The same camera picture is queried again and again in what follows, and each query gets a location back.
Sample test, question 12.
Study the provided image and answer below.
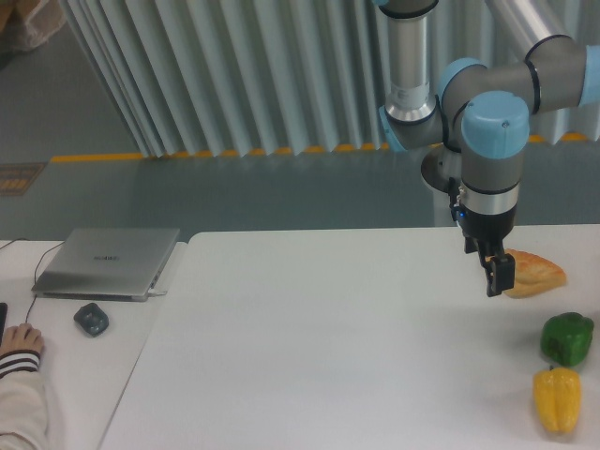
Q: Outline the golden pastry bread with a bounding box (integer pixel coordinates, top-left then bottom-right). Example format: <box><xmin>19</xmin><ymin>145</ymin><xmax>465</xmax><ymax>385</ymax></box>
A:
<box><xmin>504</xmin><ymin>248</ymin><xmax>567</xmax><ymax>298</ymax></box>

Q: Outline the black mouse cable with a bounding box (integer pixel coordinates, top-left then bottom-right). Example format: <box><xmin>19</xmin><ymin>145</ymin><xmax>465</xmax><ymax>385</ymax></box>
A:
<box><xmin>0</xmin><ymin>238</ymin><xmax>67</xmax><ymax>325</ymax></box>

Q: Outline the dark grey earbuds case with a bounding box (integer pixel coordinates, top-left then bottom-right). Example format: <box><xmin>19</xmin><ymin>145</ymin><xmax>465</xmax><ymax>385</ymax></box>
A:
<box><xmin>73</xmin><ymin>303</ymin><xmax>110</xmax><ymax>338</ymax></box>

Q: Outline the white folding screen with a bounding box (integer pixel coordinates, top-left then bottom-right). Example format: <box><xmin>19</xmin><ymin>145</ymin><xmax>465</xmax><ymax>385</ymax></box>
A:
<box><xmin>59</xmin><ymin>0</ymin><xmax>600</xmax><ymax>158</ymax></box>

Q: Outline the yellow bell pepper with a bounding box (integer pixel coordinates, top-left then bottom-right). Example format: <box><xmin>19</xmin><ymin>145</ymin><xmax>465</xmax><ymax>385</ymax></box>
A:
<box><xmin>532</xmin><ymin>367</ymin><xmax>581</xmax><ymax>434</ymax></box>

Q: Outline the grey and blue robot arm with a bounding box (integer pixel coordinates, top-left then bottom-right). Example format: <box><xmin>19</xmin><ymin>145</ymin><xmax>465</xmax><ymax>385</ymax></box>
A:
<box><xmin>377</xmin><ymin>1</ymin><xmax>599</xmax><ymax>296</ymax></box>

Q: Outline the white usb dongle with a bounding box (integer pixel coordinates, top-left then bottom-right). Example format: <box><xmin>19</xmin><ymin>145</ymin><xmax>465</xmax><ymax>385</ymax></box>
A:
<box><xmin>148</xmin><ymin>289</ymin><xmax>168</xmax><ymax>297</ymax></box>

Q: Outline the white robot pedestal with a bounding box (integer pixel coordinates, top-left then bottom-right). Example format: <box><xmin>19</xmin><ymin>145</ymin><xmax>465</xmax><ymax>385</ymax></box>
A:
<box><xmin>420</xmin><ymin>142</ymin><xmax>463</xmax><ymax>228</ymax></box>

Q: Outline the green bell pepper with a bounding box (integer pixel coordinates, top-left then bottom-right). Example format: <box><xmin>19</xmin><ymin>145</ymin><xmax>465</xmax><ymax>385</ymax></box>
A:
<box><xmin>540</xmin><ymin>312</ymin><xmax>594</xmax><ymax>367</ymax></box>

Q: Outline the silver closed laptop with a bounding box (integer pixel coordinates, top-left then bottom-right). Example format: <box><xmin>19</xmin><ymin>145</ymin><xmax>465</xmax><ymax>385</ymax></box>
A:
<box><xmin>32</xmin><ymin>228</ymin><xmax>180</xmax><ymax>301</ymax></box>

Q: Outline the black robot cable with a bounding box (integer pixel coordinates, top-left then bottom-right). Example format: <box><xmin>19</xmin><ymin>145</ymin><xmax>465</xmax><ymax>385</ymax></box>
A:
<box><xmin>447</xmin><ymin>176</ymin><xmax>465</xmax><ymax>221</ymax></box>

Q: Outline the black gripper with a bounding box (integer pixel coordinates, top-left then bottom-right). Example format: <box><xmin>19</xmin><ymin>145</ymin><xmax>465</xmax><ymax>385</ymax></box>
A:
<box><xmin>457</xmin><ymin>208</ymin><xmax>517</xmax><ymax>297</ymax></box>

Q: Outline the black keyboard edge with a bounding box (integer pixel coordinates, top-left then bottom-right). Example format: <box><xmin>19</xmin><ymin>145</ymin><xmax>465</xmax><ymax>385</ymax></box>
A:
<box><xmin>0</xmin><ymin>302</ymin><xmax>8</xmax><ymax>345</ymax></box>

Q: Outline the person's hand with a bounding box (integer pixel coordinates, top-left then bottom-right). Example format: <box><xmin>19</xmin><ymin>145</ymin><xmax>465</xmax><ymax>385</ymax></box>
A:
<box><xmin>1</xmin><ymin>322</ymin><xmax>45</xmax><ymax>364</ymax></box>

